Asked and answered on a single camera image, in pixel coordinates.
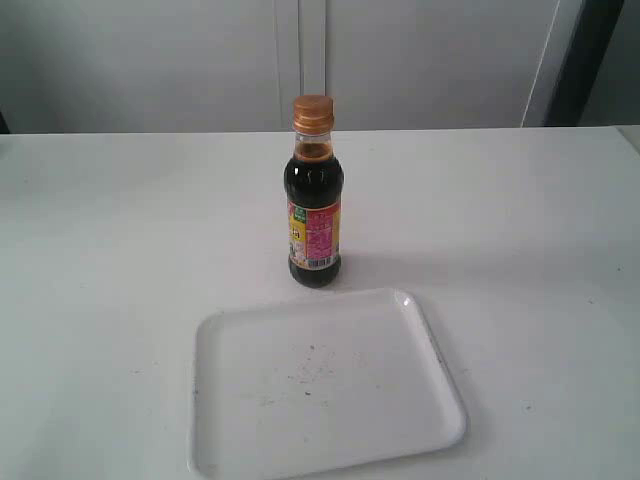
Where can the black post in background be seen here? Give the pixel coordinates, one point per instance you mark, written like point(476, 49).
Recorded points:
point(589, 42)

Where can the gold bottle cap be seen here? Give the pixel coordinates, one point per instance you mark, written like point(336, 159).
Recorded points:
point(313, 114)

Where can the white plastic tray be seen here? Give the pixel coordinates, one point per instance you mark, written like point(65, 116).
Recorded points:
point(319, 385)

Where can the dark soy sauce bottle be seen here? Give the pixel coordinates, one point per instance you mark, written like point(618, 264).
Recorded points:
point(313, 182)

